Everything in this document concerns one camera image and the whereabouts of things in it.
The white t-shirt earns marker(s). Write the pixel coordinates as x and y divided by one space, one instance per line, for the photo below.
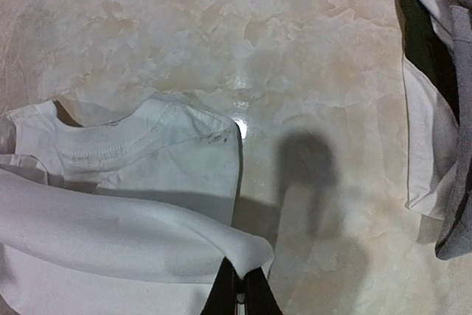
130 217

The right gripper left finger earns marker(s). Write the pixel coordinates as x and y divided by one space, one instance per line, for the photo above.
222 299

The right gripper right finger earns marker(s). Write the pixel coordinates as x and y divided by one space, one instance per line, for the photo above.
258 296

